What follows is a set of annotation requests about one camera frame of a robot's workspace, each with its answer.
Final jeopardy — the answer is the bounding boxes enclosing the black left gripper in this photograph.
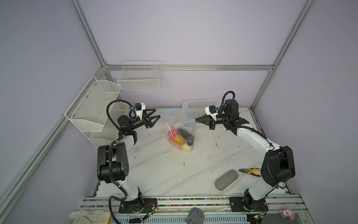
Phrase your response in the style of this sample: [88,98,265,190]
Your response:
[130,109,160,131]

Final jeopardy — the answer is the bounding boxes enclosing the black toy avocado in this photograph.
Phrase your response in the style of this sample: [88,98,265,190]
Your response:
[185,134,194,146]

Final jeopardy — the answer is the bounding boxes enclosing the black toy fruit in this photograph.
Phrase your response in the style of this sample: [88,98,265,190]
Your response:
[177,128,189,138]

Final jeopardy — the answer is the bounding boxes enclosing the clear zip bag blue zipper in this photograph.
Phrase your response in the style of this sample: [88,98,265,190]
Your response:
[161,109,197,153]

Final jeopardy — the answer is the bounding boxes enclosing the pink toy fruit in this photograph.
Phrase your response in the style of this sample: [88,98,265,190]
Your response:
[167,130,178,139]

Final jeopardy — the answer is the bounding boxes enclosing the yellow-brown toy potato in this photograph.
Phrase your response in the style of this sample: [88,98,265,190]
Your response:
[172,134,186,146]

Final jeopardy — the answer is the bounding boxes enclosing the cream toy potato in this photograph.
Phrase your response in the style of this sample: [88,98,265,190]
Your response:
[181,144,193,152]

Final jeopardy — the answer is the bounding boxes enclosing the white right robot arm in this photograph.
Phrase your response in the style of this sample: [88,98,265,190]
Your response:
[195,99,296,212]

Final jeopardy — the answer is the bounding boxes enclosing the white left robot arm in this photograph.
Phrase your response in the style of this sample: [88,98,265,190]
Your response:
[97,99,160,214]

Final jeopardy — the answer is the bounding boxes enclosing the white plastic perforated basket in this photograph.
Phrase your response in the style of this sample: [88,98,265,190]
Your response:
[182,99,222,119]

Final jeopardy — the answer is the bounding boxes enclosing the white mesh two-tier shelf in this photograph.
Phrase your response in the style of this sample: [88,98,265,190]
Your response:
[64,76,121,147]

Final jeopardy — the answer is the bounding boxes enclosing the grey oval stone pad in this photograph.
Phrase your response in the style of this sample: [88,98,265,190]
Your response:
[215,169,239,191]

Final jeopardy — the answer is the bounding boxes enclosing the grey plastic device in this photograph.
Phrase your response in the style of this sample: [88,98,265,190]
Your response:
[186,207,205,224]

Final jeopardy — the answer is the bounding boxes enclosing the white cloth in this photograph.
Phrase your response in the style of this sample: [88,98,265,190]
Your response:
[69,210,112,224]

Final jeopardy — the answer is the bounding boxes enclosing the pink plush toy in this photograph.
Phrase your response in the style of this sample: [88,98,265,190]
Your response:
[280,206,295,220]

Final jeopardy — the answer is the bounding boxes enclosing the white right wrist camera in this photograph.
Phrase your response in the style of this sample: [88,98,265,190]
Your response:
[205,105,220,121]

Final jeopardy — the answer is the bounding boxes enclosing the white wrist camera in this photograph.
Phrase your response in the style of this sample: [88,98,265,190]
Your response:
[205,105,220,121]
[132,103,146,119]

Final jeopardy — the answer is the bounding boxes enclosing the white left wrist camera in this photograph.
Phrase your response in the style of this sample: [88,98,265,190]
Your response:
[132,103,146,119]

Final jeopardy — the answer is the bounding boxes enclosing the white wire wall basket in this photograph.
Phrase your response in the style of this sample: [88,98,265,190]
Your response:
[117,60,162,91]

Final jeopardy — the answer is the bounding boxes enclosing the yellow handled pliers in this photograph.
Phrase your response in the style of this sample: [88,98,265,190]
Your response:
[239,168,261,177]

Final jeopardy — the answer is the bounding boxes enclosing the aluminium rail base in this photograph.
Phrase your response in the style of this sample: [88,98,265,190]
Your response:
[79,194,309,214]

